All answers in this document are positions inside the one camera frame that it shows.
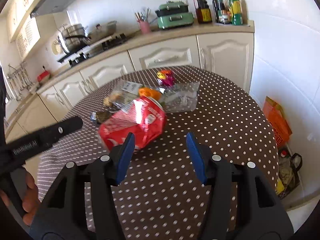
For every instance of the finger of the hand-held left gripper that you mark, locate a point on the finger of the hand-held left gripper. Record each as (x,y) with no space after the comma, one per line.
(67,126)

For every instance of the pink utensil holder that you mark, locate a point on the pink utensil holder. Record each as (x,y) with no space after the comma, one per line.
(145,27)

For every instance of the person's left hand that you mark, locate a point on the person's left hand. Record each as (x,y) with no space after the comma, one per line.
(31,197)

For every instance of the dark glass bottle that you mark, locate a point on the dark glass bottle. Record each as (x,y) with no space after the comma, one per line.
(219,7)

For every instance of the green electric cooker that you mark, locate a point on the green electric cooker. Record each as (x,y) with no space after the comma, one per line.
(175,16)

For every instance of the steel steamer pot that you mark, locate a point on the steel steamer pot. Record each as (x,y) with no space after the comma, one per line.
(72,37)

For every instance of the row of hanging utensils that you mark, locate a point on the row of hanging utensils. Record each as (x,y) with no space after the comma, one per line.
(21,80)

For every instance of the crushed red soda can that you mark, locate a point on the crushed red soda can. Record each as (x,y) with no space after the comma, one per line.
(135,125)

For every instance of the bundle of chopsticks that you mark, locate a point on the bundle of chopsticks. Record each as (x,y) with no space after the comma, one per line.
(142,15)

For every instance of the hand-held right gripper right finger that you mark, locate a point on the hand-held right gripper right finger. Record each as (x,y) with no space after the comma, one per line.
(196,155)

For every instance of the cream kitchen cabinets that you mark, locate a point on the cream kitchen cabinets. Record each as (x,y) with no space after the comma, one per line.
(22,2)
(225,55)

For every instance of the green yellow bottle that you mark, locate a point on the green yellow bottle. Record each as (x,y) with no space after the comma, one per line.
(235,10)

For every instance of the white colander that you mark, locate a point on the white colander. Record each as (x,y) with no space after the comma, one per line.
(56,47)

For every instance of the small crushed brown can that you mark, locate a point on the small crushed brown can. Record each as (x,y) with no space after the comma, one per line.
(103,117)

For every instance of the cream lower kitchen cabinets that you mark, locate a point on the cream lower kitchen cabinets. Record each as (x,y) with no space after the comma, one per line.
(225,55)

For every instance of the orange wrapper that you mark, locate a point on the orange wrapper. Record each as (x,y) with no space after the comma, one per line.
(150,93)

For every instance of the brown polka-dot tablecloth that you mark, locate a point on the brown polka-dot tablecloth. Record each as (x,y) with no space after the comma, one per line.
(225,110)

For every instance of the black gas stove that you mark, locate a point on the black gas stove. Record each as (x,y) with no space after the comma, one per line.
(105,46)

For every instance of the pink yellow candy wrapper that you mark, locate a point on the pink yellow candy wrapper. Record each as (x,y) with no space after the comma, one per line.
(166,78)

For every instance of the narrow lattice door cabinet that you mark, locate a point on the narrow lattice door cabinet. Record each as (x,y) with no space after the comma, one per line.
(27,38)

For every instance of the clear plastic bag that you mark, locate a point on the clear plastic bag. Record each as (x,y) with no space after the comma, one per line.
(182,97)

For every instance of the orange paper bag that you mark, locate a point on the orange paper bag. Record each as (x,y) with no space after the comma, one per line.
(277,122)

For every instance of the steel wok with lid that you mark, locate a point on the steel wok with lid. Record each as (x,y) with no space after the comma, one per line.
(102,30)

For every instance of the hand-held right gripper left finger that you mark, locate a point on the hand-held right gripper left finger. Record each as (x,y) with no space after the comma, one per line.
(125,155)

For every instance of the red box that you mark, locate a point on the red box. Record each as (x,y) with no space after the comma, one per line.
(43,76)

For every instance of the cream upper kitchen cabinets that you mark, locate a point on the cream upper kitchen cabinets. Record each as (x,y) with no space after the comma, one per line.
(22,2)

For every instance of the clear peanut snack packet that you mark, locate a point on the clear peanut snack packet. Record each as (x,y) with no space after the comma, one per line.
(112,100)

